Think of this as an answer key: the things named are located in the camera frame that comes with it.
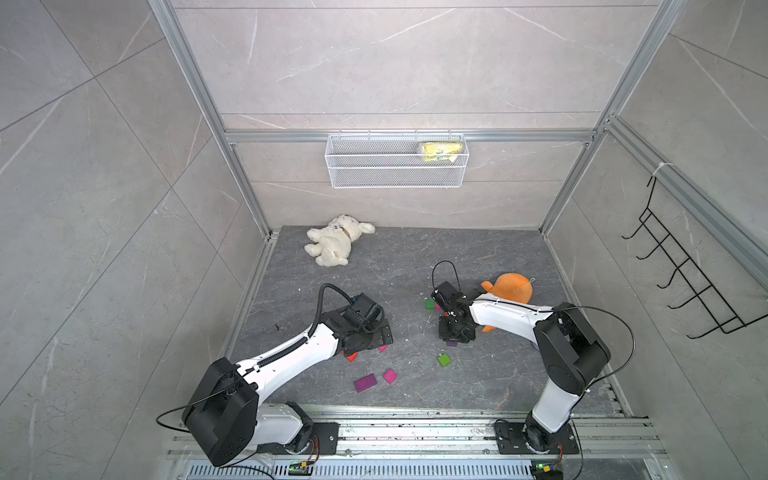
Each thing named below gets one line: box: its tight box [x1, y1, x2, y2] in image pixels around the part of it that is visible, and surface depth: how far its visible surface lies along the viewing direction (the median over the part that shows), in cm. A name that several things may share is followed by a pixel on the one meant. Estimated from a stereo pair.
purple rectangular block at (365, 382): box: [354, 373, 378, 393], surface depth 84 cm
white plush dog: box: [304, 214, 376, 267], surface depth 109 cm
